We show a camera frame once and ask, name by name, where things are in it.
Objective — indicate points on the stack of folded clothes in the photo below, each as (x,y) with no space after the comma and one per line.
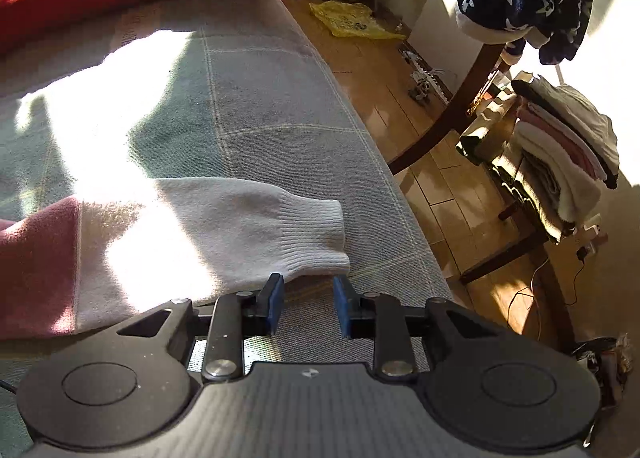
(560,147)

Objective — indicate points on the white plug adapter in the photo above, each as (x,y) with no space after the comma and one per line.
(591,237)

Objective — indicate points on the dark wooden chair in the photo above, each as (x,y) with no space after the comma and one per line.
(430,137)

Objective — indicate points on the pink and white sweater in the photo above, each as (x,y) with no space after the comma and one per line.
(200,238)

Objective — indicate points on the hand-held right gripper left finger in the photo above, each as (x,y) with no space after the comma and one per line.
(274,305)

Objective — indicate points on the dark bundle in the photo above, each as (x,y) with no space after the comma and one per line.
(600,368)

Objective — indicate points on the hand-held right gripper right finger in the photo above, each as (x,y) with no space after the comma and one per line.
(342,308)

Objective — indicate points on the yellow plastic bag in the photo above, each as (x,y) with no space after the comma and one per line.
(350,17)

